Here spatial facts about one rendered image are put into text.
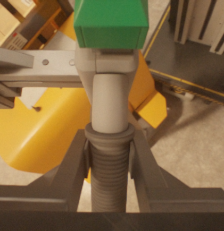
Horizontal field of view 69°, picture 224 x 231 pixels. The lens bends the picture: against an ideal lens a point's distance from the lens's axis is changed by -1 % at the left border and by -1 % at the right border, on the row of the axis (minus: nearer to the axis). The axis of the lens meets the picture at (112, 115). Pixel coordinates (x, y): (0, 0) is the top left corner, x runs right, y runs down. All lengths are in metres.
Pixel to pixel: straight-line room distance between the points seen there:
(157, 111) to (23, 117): 0.82
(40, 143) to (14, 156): 0.13
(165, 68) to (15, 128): 1.03
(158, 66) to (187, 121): 0.53
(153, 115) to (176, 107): 0.42
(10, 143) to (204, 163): 1.33
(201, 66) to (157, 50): 0.34
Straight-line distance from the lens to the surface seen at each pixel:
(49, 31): 1.20
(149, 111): 1.16
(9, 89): 0.20
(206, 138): 1.53
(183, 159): 1.49
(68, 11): 0.95
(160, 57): 1.35
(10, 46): 0.90
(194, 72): 1.31
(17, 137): 0.84
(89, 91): 0.16
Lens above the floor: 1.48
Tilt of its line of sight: 70 degrees down
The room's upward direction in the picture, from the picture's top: 52 degrees counter-clockwise
